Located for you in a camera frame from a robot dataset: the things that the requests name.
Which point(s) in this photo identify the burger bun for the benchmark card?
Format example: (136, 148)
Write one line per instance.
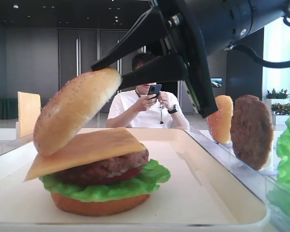
(97, 209)
(72, 107)
(219, 123)

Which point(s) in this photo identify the cream rectangular tray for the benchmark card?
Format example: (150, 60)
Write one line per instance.
(201, 195)

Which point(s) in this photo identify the black smartphone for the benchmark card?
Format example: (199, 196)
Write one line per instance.
(154, 89)

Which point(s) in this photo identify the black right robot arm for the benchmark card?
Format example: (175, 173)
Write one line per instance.
(263, 13)

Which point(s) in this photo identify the potted plants white planter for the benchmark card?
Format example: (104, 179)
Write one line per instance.
(278, 103)

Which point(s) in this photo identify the wall display screen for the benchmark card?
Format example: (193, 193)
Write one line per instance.
(216, 82)

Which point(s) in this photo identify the lettuce leaf on burger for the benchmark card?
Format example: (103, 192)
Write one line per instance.
(148, 181)

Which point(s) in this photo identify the right clear long rail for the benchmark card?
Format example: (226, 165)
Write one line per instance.
(263, 183)

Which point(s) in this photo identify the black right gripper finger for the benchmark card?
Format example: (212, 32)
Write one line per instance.
(161, 69)
(149, 27)

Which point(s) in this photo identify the meat patty on burger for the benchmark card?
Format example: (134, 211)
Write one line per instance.
(104, 171)

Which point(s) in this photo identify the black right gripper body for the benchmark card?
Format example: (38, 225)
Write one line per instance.
(196, 29)

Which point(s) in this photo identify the left clear long rail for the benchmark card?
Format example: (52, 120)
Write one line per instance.
(6, 147)

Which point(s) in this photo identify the standing meat patty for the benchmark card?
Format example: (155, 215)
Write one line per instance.
(251, 131)

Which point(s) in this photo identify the seated man white shirt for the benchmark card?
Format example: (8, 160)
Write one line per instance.
(137, 109)

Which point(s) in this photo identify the cheese slice on burger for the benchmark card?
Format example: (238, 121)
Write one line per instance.
(85, 148)

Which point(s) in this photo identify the standing cheese slice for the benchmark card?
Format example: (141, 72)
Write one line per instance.
(29, 108)

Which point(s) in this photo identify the standing burger bun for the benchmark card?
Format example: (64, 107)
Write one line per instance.
(219, 123)

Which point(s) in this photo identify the dark green round table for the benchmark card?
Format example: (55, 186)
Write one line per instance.
(8, 108)

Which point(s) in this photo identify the clear long rail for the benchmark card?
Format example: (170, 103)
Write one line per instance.
(263, 183)
(6, 147)

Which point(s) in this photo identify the tomato slice in burger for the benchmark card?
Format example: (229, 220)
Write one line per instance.
(128, 174)

